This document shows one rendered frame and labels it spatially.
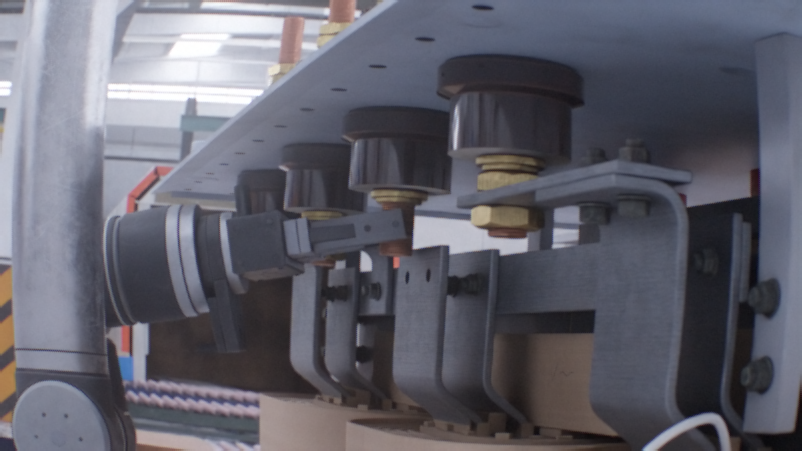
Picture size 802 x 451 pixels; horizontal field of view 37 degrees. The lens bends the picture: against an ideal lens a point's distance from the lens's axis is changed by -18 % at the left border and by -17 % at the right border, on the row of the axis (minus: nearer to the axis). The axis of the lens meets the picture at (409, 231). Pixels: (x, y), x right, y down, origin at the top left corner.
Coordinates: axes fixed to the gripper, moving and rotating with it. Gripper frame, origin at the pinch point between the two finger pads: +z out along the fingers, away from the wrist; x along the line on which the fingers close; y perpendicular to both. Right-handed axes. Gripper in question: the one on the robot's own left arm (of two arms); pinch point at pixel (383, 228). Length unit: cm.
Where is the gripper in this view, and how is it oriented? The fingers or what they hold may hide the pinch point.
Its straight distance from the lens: 125.5
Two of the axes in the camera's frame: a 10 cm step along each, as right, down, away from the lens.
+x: 0.5, 0.8, 10.0
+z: 9.9, -1.6, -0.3
